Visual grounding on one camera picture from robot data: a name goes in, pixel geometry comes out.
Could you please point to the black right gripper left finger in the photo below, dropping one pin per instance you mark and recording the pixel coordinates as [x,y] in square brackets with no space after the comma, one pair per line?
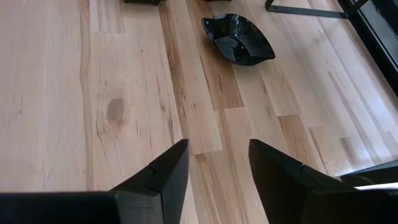
[164,186]

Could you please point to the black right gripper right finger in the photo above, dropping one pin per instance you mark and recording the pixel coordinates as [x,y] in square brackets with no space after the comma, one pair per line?
[289,193]

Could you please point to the black leaf-shaped dish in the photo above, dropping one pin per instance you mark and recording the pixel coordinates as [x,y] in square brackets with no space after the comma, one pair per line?
[239,40]

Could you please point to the black perforated metal shelf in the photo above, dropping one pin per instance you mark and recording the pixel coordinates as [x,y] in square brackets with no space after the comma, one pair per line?
[373,39]

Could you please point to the small black square dish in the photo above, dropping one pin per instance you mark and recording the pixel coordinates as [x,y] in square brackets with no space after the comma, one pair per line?
[144,2]

